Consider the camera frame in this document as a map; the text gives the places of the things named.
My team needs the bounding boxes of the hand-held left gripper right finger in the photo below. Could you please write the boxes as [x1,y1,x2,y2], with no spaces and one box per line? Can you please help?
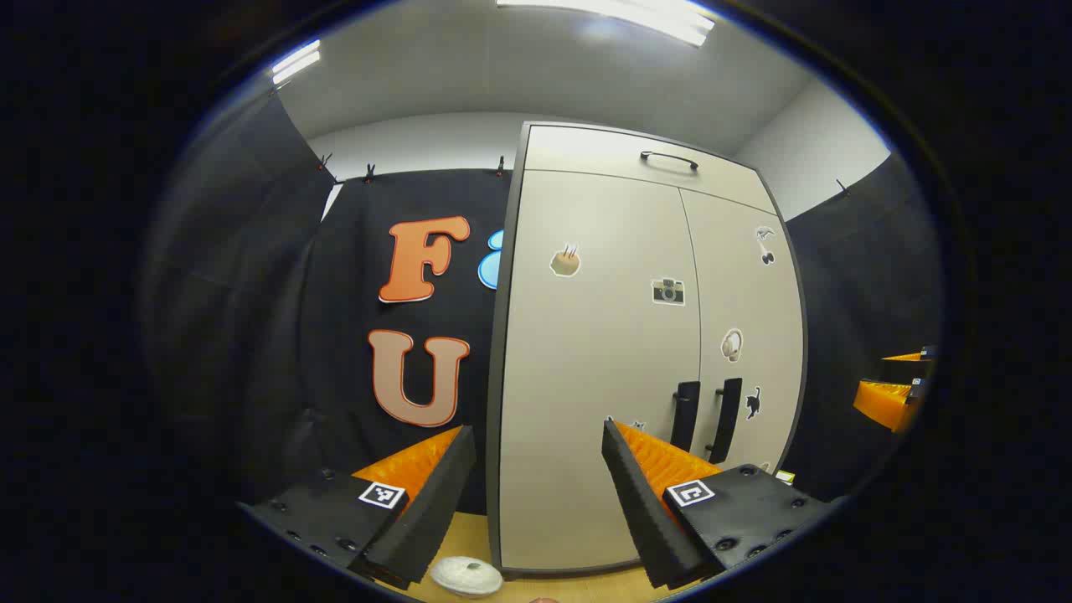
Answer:
[601,416,843,590]

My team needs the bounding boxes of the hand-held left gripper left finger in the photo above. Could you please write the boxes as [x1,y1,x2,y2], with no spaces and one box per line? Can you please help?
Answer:
[239,425,477,591]

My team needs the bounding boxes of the black cabinet door handle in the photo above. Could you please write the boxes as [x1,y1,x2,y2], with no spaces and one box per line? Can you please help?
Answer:
[670,381,701,453]
[705,378,744,464]

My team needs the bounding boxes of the beige shoe cabinet door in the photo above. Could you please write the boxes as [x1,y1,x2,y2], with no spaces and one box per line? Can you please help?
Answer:
[500,170,703,572]
[678,188,807,475]

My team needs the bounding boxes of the beige double-door shoe cabinet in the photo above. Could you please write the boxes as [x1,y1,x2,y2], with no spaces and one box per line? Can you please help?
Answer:
[486,121,809,579]

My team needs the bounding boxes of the white round object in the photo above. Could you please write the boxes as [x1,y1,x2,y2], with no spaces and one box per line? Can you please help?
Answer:
[430,555,504,599]

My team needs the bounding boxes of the black backdrop cloth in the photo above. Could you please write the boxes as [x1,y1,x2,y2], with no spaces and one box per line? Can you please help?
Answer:
[142,88,513,516]
[779,151,947,503]

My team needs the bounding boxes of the ceiling light panel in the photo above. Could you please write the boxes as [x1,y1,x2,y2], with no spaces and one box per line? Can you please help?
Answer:
[270,39,322,86]
[496,0,717,48]

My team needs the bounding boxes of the black cabinet drawer handle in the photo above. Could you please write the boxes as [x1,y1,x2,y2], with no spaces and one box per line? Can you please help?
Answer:
[641,151,700,173]

